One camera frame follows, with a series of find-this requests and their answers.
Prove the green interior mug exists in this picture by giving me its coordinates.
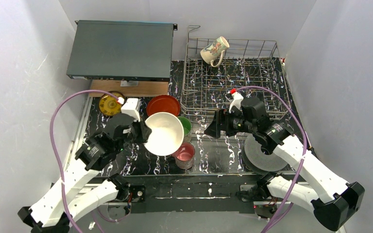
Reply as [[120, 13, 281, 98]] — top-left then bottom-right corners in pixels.
[[178, 116, 192, 143]]

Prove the wooden board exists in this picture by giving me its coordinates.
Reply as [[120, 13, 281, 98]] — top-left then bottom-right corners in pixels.
[[90, 80, 169, 97]]

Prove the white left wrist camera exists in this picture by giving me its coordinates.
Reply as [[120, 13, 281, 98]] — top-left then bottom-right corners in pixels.
[[117, 97, 141, 121]]

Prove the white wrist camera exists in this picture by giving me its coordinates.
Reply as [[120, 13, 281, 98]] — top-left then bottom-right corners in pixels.
[[117, 97, 141, 121], [226, 89, 244, 113]]

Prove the white floral bowl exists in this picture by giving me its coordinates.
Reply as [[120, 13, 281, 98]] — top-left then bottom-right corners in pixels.
[[144, 112, 184, 156]]

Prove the metal wire dish rack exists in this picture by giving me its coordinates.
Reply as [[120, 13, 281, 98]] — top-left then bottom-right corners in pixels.
[[180, 25, 291, 120]]

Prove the yellow patterned plate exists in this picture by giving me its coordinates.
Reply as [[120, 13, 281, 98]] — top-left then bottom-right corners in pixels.
[[99, 94, 123, 117]]

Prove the pink interior mug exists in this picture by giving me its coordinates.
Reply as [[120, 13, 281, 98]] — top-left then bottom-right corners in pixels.
[[172, 142, 195, 170]]

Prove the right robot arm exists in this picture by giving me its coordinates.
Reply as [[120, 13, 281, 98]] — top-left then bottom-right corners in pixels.
[[204, 97, 365, 232]]

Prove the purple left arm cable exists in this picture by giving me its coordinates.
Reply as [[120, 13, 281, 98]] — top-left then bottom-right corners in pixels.
[[50, 89, 133, 233]]

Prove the cream seahorse mug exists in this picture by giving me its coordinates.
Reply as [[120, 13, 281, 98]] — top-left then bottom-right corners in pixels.
[[200, 36, 230, 67]]

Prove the grey perforated filament spool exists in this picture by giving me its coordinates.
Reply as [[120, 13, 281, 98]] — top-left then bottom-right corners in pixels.
[[242, 134, 288, 174]]

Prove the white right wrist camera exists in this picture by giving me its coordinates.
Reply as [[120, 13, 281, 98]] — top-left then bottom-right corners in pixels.
[[226, 89, 244, 113]]

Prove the dark grey rack-mount box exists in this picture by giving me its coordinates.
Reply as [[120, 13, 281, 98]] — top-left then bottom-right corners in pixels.
[[66, 20, 178, 82]]

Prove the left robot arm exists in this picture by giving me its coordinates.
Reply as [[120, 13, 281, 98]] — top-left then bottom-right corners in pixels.
[[18, 113, 152, 233]]

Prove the aluminium frame rail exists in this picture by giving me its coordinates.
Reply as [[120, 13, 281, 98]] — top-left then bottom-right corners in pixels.
[[40, 182, 341, 233]]

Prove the red plate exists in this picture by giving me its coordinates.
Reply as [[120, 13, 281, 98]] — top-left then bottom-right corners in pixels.
[[146, 95, 180, 116]]

